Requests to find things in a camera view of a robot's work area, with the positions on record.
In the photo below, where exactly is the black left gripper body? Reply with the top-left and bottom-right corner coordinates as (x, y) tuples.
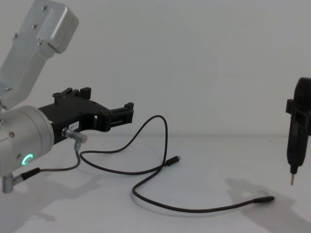
(37, 96), (105, 147)

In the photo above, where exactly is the white table cloth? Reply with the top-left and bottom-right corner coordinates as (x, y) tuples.
(0, 132), (311, 233)

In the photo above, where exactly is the thin dark gripper cable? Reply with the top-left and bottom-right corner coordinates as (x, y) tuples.
(1, 127), (88, 194)

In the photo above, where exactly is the black charging cable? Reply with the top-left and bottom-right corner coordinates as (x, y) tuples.
(79, 115), (276, 214)

